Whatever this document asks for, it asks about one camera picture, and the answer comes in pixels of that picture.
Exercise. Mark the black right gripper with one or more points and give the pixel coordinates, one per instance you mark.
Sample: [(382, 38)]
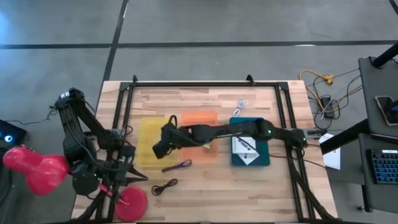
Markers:
[(175, 135)]

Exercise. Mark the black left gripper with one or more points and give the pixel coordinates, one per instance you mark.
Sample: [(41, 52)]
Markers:
[(126, 161)]

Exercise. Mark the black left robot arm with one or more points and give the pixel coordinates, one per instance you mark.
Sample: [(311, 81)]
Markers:
[(93, 124)]

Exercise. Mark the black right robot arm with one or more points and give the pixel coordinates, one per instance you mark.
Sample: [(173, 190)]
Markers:
[(248, 127)]

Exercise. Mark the yellow translucent plastic bin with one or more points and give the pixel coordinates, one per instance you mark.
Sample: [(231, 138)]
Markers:
[(146, 146)]

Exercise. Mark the orange translucent plastic bin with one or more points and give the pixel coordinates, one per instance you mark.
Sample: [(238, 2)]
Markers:
[(199, 154)]

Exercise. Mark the teal plastic bin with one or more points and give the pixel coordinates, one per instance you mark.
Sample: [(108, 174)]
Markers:
[(264, 155)]

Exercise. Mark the white printed manual sheet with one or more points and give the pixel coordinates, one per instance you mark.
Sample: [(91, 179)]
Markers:
[(239, 147)]

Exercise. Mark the white folded leaflet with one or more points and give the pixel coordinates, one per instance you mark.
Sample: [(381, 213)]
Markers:
[(248, 158)]

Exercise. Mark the red balloon stand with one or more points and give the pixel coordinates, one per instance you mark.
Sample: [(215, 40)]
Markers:
[(40, 169)]

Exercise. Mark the black device with blue light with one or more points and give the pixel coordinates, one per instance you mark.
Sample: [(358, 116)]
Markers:
[(9, 133)]

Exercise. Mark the white paper sheet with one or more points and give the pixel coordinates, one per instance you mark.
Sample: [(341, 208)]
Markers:
[(332, 157)]

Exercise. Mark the black power brick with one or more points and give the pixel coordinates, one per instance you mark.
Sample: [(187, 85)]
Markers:
[(328, 105)]

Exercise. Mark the grey desk panel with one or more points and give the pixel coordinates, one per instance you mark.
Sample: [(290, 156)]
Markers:
[(382, 196), (373, 93)]

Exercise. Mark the backlit black keyboard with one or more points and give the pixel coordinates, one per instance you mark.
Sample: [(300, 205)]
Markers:
[(385, 166)]

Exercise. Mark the black smartphone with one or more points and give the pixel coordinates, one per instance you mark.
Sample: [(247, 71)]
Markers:
[(385, 109)]

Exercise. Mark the black pole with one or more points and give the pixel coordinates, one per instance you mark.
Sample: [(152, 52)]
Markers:
[(385, 56)]

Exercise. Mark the black aluminium rig frame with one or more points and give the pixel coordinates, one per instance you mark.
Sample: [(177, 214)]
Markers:
[(202, 84)]

